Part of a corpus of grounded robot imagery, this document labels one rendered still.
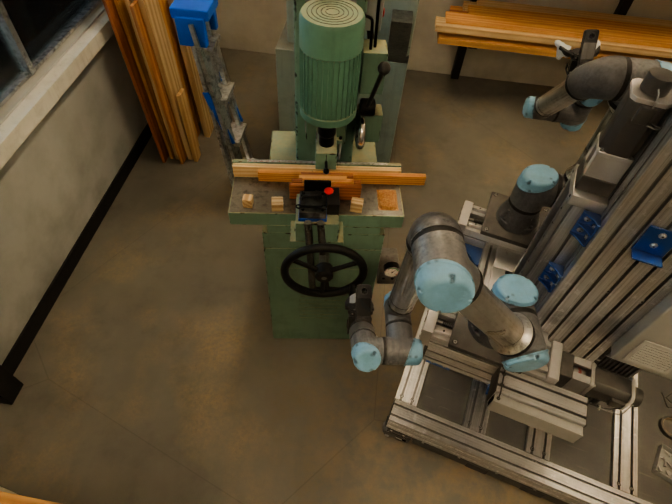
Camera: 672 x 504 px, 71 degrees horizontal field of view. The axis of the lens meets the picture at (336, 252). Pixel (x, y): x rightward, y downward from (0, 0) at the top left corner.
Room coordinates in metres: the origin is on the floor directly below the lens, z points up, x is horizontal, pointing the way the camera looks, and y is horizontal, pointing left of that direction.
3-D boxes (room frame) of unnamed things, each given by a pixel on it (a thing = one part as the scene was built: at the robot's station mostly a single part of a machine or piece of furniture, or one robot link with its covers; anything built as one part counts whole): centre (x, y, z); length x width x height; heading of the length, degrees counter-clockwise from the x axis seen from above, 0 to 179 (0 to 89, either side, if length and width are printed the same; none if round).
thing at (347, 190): (1.17, 0.05, 0.93); 0.25 x 0.01 x 0.07; 95
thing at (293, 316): (1.37, 0.07, 0.36); 0.58 x 0.45 x 0.71; 5
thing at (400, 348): (0.62, -0.20, 0.90); 0.11 x 0.11 x 0.08; 3
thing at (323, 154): (1.27, 0.06, 1.03); 0.14 x 0.07 x 0.09; 5
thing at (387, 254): (1.13, -0.21, 0.58); 0.12 x 0.08 x 0.08; 5
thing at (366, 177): (1.26, 0.00, 0.92); 0.60 x 0.02 x 0.04; 95
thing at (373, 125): (1.45, -0.08, 1.02); 0.09 x 0.07 x 0.12; 95
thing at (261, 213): (1.14, 0.08, 0.87); 0.61 x 0.30 x 0.06; 95
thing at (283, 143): (1.38, 0.07, 0.76); 0.57 x 0.45 x 0.09; 5
